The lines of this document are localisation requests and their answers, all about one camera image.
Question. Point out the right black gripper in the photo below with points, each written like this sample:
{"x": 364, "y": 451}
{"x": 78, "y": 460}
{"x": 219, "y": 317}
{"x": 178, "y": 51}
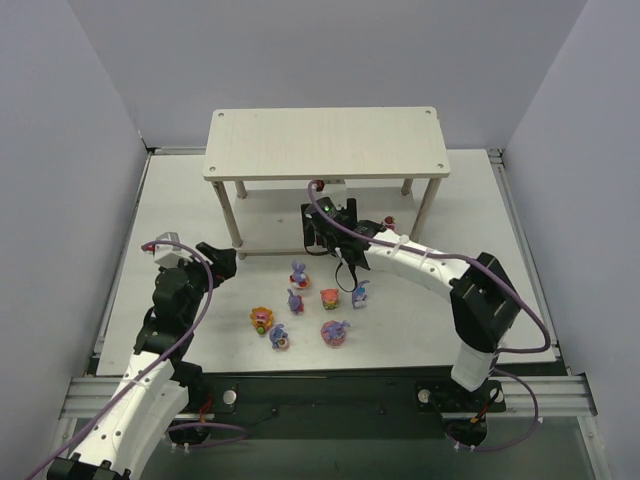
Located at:
{"x": 310, "y": 230}

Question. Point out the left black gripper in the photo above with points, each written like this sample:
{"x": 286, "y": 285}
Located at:
{"x": 208, "y": 267}

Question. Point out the pink bear burger toy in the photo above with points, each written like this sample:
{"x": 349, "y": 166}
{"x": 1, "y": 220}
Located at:
{"x": 330, "y": 298}

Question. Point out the red white strawberry toy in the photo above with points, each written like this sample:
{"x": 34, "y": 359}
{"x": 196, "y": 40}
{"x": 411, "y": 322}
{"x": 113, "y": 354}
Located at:
{"x": 389, "y": 222}

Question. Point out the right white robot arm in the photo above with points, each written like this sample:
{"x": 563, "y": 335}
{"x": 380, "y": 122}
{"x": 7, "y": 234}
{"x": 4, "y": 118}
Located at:
{"x": 482, "y": 310}

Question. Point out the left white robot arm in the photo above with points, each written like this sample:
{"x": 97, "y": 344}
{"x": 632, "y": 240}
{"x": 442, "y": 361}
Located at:
{"x": 158, "y": 383}

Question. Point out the wooden two-tier shelf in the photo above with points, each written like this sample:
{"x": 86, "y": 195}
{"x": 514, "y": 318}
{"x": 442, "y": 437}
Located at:
{"x": 275, "y": 144}

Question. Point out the purple bunny on red base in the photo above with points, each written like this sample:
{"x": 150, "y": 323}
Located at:
{"x": 299, "y": 279}

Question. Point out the orange lion toy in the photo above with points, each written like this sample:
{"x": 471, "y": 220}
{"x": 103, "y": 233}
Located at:
{"x": 262, "y": 319}

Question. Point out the purple bunny toy standing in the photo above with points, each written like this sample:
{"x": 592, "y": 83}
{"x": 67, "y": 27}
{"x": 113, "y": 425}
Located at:
{"x": 295, "y": 302}

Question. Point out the purple bunny blue ears toy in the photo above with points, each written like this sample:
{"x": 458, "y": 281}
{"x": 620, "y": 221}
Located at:
{"x": 359, "y": 295}

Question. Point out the purple bunny with ball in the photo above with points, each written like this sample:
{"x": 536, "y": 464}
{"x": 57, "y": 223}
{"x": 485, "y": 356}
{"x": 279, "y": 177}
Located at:
{"x": 279, "y": 337}

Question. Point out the purple bunny pink cake toy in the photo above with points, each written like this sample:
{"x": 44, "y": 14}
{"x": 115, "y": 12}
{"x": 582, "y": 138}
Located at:
{"x": 334, "y": 333}

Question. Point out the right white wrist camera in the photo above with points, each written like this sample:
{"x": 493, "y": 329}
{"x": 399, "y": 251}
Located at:
{"x": 335, "y": 190}

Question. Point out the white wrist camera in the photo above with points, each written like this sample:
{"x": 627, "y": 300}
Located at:
{"x": 167, "y": 255}
{"x": 335, "y": 190}

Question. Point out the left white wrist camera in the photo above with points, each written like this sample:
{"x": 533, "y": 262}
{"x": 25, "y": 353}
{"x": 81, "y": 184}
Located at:
{"x": 167, "y": 255}

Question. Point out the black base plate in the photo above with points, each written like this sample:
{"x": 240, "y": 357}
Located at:
{"x": 366, "y": 404}

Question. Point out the aluminium frame rail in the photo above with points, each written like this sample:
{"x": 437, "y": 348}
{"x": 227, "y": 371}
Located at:
{"x": 557, "y": 396}

